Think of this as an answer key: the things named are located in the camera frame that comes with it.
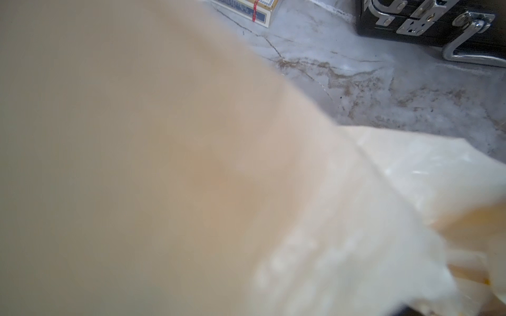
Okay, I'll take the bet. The small card box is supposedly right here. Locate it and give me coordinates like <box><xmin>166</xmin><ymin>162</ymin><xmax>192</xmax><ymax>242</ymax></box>
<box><xmin>211</xmin><ymin>0</ymin><xmax>281</xmax><ymax>28</ymax></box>

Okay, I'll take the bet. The black flat box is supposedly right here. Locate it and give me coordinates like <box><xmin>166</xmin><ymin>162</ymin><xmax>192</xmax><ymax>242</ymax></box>
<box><xmin>355</xmin><ymin>0</ymin><xmax>505</xmax><ymax>68</ymax></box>

